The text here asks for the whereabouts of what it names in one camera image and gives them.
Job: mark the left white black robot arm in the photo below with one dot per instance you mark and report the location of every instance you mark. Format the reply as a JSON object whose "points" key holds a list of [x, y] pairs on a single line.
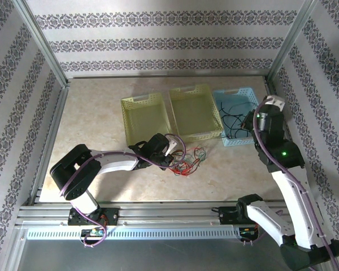
{"points": [[115, 161]]}

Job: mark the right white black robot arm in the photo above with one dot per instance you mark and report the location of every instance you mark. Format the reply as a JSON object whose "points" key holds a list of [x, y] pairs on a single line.
{"points": [[296, 203]]}

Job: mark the blue plastic basket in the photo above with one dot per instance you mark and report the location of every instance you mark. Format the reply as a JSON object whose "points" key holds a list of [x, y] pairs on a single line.
{"points": [[234, 143]]}

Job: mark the pale green plastic basket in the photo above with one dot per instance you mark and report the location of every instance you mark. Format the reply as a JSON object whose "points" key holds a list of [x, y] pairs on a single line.
{"points": [[141, 118]]}

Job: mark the yellow plastic basket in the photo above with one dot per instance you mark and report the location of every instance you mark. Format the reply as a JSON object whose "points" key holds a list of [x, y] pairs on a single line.
{"points": [[192, 113]]}

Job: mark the small terminal board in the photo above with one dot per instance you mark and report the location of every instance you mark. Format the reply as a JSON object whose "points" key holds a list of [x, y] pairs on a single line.
{"points": [[247, 232], [94, 232]]}

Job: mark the grey metal sheet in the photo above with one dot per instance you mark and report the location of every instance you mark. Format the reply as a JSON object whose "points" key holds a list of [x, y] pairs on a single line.
{"points": [[158, 257]]}

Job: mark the aluminium side rail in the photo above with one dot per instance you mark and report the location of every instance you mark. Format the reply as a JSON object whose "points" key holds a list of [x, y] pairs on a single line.
{"points": [[269, 87], [54, 130]]}

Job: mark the aluminium mounting rail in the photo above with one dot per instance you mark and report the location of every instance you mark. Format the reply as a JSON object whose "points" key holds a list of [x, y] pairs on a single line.
{"points": [[164, 211]]}

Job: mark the aluminium rear rail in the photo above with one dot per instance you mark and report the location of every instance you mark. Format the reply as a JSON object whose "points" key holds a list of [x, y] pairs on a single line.
{"points": [[158, 76]]}

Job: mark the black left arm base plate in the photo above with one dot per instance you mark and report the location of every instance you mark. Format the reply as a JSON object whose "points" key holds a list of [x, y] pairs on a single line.
{"points": [[113, 217]]}

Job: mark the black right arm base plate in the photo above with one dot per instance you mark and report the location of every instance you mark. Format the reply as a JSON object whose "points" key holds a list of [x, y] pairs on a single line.
{"points": [[228, 217]]}

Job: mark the aluminium frame post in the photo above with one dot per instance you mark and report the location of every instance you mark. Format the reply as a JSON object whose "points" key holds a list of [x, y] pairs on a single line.
{"points": [[42, 42], [291, 39]]}

